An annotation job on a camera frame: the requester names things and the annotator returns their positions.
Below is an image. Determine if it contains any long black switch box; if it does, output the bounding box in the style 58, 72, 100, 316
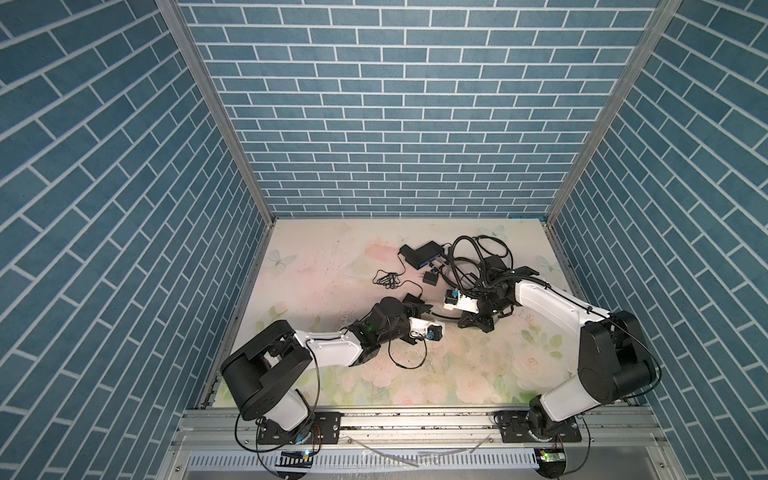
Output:
401, 293, 432, 318

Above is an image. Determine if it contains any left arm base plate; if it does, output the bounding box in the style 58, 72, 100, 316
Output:
257, 411, 342, 446

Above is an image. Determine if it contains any aluminium front rail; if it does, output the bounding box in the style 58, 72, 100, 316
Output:
169, 405, 665, 451

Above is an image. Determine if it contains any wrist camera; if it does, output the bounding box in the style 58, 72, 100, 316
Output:
443, 289, 479, 314
409, 317, 445, 341

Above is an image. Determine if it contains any black network switch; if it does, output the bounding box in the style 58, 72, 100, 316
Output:
399, 240, 445, 270

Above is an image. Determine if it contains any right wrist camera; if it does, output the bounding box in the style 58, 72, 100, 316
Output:
443, 289, 479, 314

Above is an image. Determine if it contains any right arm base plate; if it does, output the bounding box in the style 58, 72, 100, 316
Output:
492, 410, 582, 443

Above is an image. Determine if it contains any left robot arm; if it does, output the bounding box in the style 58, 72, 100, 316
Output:
220, 294, 445, 431

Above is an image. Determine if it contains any small black power adapter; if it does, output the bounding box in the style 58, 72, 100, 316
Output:
422, 270, 440, 286

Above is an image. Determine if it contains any black wall plug adapter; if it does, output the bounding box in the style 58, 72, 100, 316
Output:
371, 253, 424, 299

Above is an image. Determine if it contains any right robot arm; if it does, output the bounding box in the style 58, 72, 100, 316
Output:
444, 263, 661, 436

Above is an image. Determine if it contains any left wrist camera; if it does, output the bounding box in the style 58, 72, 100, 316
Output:
409, 317, 445, 341

